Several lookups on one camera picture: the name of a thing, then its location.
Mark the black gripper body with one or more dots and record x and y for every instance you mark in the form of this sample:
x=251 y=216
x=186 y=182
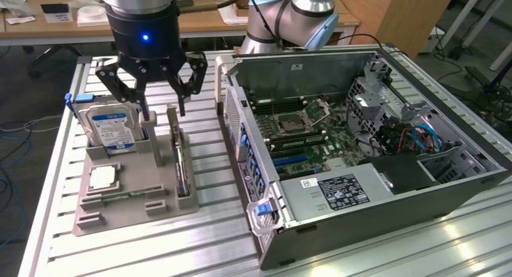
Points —
x=144 y=40

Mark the graphics card with black fan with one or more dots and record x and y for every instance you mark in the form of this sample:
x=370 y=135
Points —
x=180 y=157

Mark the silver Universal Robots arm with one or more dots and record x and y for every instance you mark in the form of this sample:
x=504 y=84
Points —
x=280 y=22

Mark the white box with tape roll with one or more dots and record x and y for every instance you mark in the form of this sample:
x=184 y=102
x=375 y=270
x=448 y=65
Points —
x=92 y=16

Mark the hard disk with blue label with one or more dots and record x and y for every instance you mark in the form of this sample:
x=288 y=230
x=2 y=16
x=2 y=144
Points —
x=110 y=130

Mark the black chair base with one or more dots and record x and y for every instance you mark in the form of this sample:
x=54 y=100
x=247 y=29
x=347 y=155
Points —
x=44 y=56

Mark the white paper stack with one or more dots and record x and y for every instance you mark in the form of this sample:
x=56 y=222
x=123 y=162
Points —
x=232 y=17

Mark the white box with black label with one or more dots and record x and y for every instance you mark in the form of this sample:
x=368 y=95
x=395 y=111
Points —
x=56 y=13

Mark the wooden desk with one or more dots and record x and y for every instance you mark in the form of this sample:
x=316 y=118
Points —
x=40 y=32

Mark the CPU socket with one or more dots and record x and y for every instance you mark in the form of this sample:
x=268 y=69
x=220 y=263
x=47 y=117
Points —
x=291 y=124

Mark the silver CPU chip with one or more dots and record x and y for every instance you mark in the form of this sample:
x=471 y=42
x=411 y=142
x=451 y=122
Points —
x=103 y=177

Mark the small white paper card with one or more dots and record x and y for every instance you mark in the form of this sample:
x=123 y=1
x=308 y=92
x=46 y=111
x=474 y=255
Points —
x=20 y=19

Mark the clear plastic bag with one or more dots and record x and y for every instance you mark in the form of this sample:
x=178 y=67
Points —
x=16 y=2

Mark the installed black RAM stick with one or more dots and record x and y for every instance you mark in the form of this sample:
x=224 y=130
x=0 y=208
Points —
x=298 y=140

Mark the open metal socket cover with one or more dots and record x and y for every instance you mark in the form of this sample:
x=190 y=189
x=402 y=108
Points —
x=318 y=110

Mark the green RAM stick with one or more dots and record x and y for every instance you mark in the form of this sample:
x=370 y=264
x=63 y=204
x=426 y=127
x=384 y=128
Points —
x=120 y=196

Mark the blue expansion slot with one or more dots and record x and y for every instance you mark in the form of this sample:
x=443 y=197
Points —
x=290 y=161

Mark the grey printed parts rack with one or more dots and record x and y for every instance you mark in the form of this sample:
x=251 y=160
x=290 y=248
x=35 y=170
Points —
x=156 y=205

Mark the green motherboard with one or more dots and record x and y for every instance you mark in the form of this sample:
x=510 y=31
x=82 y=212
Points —
x=320 y=151

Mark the blue case latch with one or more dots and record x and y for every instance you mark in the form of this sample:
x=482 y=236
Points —
x=263 y=210

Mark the metal disk bay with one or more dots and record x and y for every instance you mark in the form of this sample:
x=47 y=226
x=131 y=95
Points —
x=370 y=103

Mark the grey power supply with label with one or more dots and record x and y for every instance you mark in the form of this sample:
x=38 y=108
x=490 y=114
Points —
x=312 y=196

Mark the open grey PC case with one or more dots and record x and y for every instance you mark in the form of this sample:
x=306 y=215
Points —
x=360 y=223

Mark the blue disk bracket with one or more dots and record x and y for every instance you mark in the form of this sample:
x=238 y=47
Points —
x=68 y=104

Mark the white table frame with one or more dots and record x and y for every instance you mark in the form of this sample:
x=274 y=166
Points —
x=472 y=16

